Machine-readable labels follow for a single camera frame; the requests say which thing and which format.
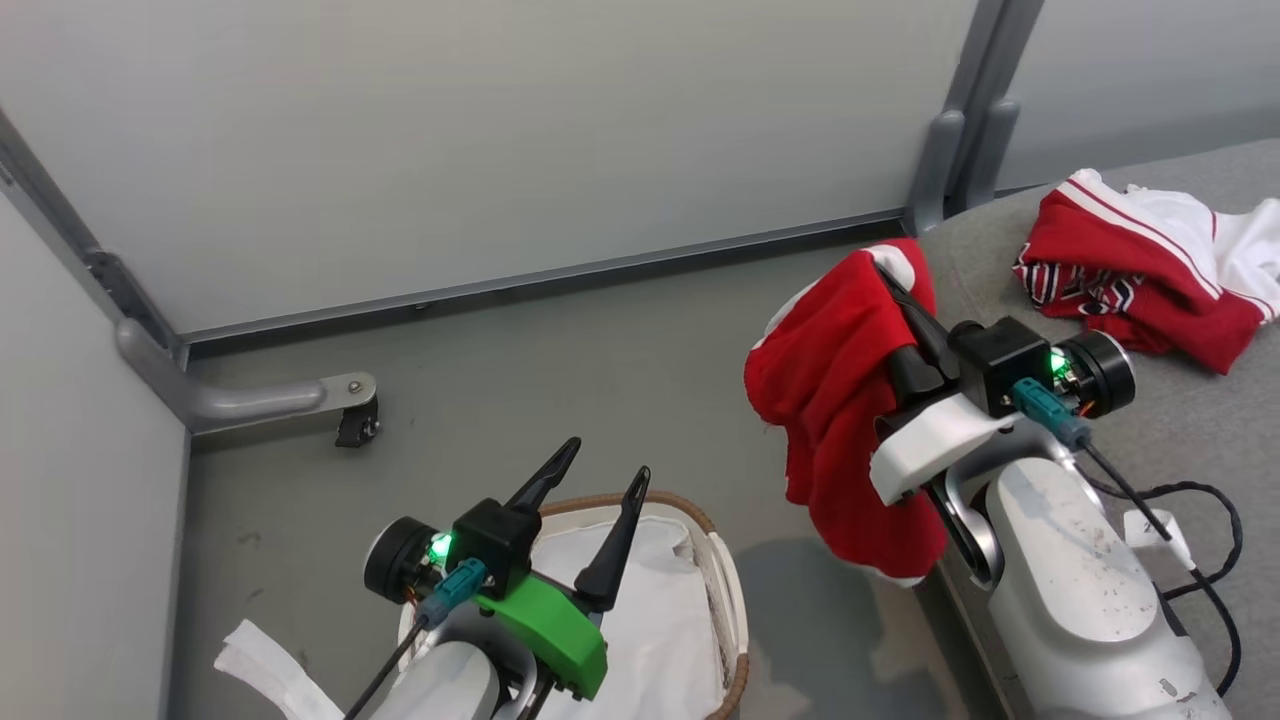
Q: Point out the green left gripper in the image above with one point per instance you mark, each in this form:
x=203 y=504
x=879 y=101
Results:
x=555 y=630

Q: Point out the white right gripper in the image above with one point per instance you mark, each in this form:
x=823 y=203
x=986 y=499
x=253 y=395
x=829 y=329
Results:
x=930 y=445

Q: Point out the red garment with white patches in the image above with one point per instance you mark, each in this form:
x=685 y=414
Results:
x=830 y=400

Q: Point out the red white lettered jersey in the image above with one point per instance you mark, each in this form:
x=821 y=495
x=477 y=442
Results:
x=1120 y=260

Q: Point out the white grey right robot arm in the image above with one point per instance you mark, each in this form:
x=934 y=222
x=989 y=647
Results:
x=1070 y=600

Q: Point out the grey fabric sofa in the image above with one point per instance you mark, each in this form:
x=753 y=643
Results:
x=1210 y=430

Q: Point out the wicker laundry basket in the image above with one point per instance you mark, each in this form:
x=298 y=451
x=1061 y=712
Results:
x=735 y=610

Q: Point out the black round right gripper motor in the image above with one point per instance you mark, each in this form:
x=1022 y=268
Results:
x=1105 y=370

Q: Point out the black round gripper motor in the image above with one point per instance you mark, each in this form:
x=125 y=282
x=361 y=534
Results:
x=395 y=560
x=1105 y=370

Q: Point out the black round left gripper motor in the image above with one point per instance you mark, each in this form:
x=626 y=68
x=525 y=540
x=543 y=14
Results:
x=395 y=560

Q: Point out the black caster wheel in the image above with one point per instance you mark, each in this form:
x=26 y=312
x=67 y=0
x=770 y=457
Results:
x=357 y=425

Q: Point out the grey partition foot bar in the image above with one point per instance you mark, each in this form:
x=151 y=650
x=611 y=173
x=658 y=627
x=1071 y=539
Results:
x=250 y=400

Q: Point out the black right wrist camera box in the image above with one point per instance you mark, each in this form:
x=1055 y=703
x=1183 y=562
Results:
x=1000 y=360

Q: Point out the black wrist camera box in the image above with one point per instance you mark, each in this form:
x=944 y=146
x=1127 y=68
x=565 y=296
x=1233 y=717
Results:
x=1000 y=360
x=495 y=540

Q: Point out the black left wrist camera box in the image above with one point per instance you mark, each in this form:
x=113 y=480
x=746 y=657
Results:
x=495 y=540

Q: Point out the grey partition bottom rail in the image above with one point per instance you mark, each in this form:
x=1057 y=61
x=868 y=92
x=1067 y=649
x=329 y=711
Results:
x=560 y=275

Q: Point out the grey double partition post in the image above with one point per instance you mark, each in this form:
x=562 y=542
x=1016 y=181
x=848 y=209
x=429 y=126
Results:
x=975 y=110

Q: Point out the grey single partition post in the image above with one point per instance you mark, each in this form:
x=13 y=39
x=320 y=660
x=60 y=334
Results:
x=70 y=235

